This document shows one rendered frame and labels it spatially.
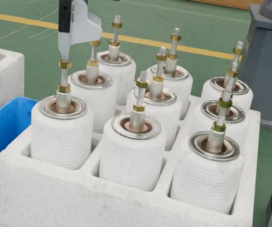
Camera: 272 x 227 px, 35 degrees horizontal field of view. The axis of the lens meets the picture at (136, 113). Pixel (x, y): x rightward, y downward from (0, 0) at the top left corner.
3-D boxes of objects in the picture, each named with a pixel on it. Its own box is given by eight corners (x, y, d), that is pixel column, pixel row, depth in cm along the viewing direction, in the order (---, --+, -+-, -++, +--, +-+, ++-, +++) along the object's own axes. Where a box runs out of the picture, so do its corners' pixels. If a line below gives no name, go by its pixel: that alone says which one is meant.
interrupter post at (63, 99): (70, 106, 69) (71, 87, 67) (71, 113, 67) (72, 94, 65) (55, 105, 68) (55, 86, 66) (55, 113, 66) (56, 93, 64)
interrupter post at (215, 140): (203, 143, 64) (208, 124, 62) (219, 144, 64) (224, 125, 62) (206, 152, 62) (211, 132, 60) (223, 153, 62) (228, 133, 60)
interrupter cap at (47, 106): (85, 98, 71) (85, 94, 71) (90, 122, 65) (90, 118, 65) (38, 97, 70) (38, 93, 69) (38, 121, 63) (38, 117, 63)
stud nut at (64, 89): (71, 92, 65) (71, 87, 65) (60, 93, 65) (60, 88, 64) (68, 86, 67) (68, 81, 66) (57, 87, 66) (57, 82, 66)
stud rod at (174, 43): (170, 67, 84) (177, 29, 80) (167, 65, 85) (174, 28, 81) (174, 66, 85) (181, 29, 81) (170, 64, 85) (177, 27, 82)
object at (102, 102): (60, 178, 81) (65, 91, 72) (59, 149, 89) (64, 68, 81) (111, 178, 83) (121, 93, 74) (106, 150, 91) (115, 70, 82)
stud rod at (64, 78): (67, 100, 66) (70, 54, 63) (61, 100, 66) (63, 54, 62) (66, 97, 67) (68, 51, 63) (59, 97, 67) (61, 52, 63)
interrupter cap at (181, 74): (172, 85, 81) (173, 81, 80) (142, 70, 85) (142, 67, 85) (196, 76, 86) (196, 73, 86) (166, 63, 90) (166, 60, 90)
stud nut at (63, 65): (72, 69, 63) (72, 63, 63) (61, 69, 63) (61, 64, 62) (69, 63, 65) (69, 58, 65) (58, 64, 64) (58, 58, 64)
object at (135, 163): (82, 215, 73) (90, 122, 64) (122, 192, 79) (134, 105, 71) (122, 248, 68) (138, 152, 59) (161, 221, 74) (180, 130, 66)
